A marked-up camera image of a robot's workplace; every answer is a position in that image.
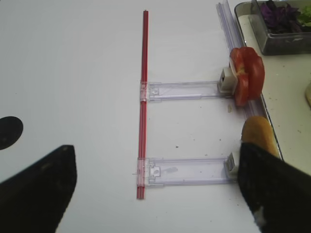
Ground upright bun slice left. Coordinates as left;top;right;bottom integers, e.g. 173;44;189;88
241;116;280;159

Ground clear plastic container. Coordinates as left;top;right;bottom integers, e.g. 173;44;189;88
249;0;311;55

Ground purple shredded cabbage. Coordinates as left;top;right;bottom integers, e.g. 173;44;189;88
260;0;302;34

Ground black round table hole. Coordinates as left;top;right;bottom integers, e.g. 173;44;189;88
0;116;23;150

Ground upper left clear track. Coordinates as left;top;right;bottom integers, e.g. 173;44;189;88
140;81;232;102

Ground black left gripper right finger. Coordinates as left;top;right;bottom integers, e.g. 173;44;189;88
238;143;311;233

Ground left red rod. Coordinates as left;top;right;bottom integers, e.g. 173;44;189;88
137;10;149;200

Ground lower left clear track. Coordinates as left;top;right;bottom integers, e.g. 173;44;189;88
136;158;237;187

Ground white pusher block tomato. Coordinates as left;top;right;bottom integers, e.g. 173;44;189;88
218;67;238;95

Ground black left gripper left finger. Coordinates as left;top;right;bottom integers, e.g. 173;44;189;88
0;145;77;233

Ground red tomato slices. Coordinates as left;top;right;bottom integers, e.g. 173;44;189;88
230;47;265;107

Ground clear track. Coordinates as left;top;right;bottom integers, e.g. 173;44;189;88
140;81;232;102
136;158;237;187

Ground white pusher block bun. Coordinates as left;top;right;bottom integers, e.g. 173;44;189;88
225;151;240;178

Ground green lettuce pile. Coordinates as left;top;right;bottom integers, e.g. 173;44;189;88
297;5;311;27

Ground silver metal tray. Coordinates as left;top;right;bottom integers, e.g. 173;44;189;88
233;1;311;161

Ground left clear long rail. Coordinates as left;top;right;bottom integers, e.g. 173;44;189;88
216;2;270;122

